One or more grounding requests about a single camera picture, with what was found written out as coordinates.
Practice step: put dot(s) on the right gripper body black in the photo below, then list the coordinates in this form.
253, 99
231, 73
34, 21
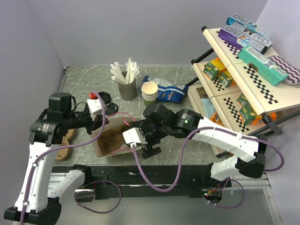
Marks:
153, 133

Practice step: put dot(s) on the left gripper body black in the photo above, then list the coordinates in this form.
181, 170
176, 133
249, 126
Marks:
85, 120

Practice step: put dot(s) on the pink paper gift bag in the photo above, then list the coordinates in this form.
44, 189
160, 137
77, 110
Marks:
115, 122

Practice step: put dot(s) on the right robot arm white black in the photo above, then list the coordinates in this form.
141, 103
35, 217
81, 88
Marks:
248, 153

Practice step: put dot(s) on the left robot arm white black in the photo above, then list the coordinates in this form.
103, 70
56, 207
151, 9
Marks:
37, 204

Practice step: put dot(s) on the stack of black lids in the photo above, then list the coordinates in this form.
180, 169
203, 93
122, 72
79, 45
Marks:
106, 97

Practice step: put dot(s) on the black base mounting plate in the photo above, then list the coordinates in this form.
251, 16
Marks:
193, 179

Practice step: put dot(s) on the cardboard cup carrier tray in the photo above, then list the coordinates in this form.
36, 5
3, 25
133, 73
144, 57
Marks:
63, 154

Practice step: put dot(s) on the blue chips bag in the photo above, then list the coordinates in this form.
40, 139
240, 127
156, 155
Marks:
167, 91

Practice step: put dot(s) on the stack of green paper cups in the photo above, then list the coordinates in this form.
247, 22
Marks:
149, 93

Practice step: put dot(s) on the beige tiered shelf rack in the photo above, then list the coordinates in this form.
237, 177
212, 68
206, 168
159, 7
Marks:
264, 98

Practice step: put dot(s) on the green yellow box upper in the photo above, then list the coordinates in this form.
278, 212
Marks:
214, 68

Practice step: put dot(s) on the green yellow box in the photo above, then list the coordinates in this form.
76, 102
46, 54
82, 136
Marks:
214, 68
226, 79

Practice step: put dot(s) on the green box lower shelf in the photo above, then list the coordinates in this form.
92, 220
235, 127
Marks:
247, 113

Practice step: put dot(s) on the orange chips bag lower shelf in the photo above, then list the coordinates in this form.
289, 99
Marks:
259, 118

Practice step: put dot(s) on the purple toothpaste box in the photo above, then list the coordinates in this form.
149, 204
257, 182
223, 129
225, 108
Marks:
239, 39

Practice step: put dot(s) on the teal box with barcode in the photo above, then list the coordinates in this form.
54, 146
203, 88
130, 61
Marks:
262, 65

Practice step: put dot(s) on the blue toothpaste box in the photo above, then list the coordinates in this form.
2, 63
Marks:
250, 25

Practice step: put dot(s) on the purple wavy striped pouch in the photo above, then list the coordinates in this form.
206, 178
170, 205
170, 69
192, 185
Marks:
293, 73

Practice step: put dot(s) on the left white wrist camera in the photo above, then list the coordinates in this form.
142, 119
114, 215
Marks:
95, 105

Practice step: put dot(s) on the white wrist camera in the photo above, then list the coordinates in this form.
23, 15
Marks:
95, 105
133, 137

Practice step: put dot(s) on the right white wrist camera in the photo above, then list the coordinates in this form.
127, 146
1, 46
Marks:
133, 137

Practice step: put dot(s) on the aluminium rail frame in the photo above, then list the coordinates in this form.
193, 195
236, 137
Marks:
264, 187

